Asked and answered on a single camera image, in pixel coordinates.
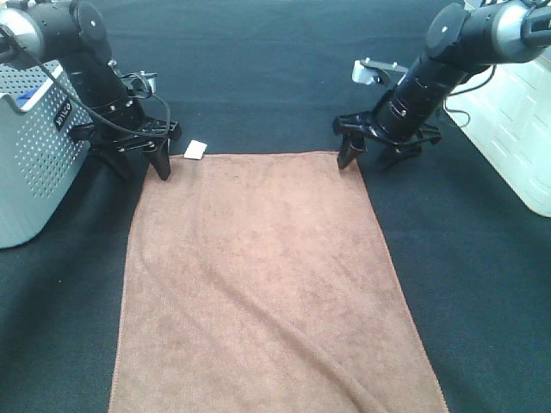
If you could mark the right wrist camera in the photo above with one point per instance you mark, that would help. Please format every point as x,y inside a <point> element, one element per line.
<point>367,71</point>

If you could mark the brown microfibre towel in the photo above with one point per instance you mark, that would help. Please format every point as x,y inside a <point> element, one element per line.
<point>263,283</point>

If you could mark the black table cloth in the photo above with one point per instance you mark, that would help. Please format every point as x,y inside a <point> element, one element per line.
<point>270,76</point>

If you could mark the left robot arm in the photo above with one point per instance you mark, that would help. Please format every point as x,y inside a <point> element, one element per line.
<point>74,34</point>

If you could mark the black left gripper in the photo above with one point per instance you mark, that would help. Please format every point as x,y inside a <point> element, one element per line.
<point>109,144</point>

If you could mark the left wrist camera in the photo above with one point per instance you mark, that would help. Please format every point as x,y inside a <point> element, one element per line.
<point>140,84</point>

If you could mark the blue cloth in basket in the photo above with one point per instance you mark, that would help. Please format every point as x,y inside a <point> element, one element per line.
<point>24,97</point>

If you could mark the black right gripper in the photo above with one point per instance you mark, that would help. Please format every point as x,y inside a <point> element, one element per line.
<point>358,129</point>

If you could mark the white plastic storage basket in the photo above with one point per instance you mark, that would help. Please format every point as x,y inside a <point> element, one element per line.
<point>507,117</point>

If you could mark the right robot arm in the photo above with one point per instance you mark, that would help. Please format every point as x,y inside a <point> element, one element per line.
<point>459,44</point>

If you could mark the grey perforated laundry basket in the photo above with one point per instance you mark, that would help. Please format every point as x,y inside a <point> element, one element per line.
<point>39,162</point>

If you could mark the white towel label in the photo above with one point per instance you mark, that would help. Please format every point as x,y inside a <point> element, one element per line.
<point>195,150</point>

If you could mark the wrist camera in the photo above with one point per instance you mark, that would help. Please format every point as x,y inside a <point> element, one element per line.
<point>140,84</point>
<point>367,71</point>

